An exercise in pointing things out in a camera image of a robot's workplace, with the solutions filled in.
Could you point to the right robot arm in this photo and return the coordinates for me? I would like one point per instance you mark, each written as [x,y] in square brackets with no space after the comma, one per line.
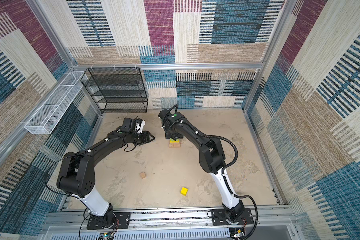
[211,158]

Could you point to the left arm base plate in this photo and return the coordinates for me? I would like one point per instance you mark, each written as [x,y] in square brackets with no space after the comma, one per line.
[123,220]

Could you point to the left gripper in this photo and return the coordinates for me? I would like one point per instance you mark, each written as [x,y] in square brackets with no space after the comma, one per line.
[146,138]

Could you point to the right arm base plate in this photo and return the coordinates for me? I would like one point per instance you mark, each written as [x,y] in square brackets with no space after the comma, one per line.
[219,218]

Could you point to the yellow cube block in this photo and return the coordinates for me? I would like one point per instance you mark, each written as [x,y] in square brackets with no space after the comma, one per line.
[184,191]

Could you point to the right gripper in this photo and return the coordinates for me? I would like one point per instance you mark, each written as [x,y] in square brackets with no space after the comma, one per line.
[168,136]

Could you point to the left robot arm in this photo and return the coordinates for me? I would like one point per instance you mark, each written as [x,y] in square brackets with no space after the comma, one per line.
[77,172]

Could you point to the black wire shelf rack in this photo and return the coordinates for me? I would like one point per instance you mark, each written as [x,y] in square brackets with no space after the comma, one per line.
[116,90]

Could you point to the natural wood block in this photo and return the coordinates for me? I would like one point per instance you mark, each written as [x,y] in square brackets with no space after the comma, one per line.
[174,145]

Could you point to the white wire mesh basket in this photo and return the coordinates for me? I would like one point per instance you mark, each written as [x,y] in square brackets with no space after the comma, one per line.
[48,115]

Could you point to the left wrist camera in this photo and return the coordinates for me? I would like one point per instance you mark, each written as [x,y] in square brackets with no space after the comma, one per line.
[139,126]

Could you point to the small natural wood cube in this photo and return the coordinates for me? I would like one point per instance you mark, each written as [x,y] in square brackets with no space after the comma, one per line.
[143,175]

